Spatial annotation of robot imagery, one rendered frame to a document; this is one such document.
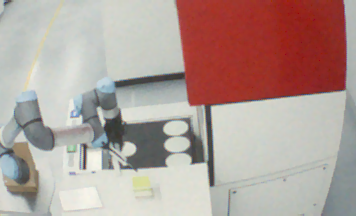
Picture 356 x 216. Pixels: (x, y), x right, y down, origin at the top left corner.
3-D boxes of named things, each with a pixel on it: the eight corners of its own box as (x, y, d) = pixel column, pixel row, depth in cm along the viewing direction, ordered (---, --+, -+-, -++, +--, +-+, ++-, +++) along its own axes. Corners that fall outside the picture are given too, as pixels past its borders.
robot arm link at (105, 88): (92, 80, 208) (111, 73, 211) (96, 103, 215) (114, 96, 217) (97, 89, 202) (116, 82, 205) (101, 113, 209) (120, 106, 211)
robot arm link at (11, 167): (11, 182, 204) (3, 181, 191) (3, 158, 207) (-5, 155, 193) (26, 177, 205) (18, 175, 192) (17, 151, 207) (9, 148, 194)
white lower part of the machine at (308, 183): (298, 169, 332) (306, 70, 284) (311, 242, 265) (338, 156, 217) (202, 190, 332) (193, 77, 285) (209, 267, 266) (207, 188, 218)
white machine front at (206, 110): (198, 76, 284) (190, 12, 261) (214, 186, 218) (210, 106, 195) (192, 77, 284) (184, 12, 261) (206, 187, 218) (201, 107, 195)
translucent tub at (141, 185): (152, 186, 201) (149, 174, 197) (154, 198, 195) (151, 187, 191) (133, 188, 200) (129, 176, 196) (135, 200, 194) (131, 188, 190)
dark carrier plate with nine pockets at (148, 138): (190, 118, 245) (190, 116, 245) (196, 170, 217) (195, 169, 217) (112, 126, 246) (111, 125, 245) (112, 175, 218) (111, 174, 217)
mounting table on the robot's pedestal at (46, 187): (2, 224, 210) (-6, 209, 203) (6, 175, 246) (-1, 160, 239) (64, 230, 212) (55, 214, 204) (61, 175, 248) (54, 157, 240)
